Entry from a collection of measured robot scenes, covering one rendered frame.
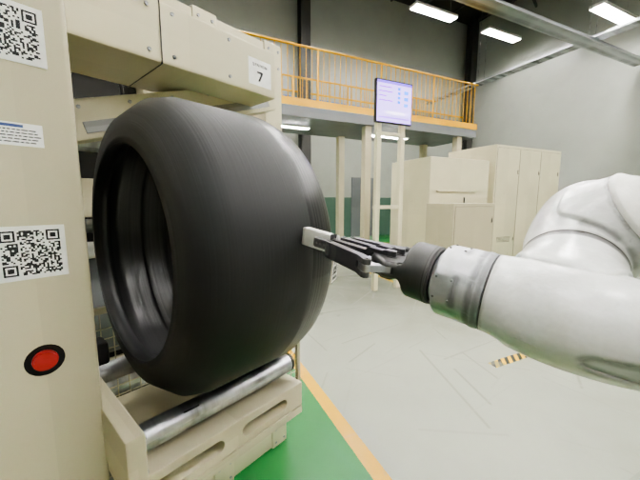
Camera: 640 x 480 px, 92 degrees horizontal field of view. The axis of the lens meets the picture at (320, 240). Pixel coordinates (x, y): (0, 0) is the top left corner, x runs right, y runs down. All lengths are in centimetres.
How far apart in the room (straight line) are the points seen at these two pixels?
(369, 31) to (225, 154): 1234
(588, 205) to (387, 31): 1287
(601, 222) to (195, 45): 96
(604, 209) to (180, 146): 54
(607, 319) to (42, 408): 70
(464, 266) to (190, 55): 88
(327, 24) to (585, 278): 1181
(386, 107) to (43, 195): 425
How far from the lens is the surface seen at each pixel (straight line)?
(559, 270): 37
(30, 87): 61
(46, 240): 59
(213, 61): 106
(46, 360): 63
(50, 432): 68
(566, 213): 46
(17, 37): 63
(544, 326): 35
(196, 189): 48
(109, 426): 66
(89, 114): 103
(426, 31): 1439
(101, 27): 96
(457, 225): 498
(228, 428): 71
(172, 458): 68
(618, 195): 45
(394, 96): 469
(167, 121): 57
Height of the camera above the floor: 129
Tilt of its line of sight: 7 degrees down
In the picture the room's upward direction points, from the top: straight up
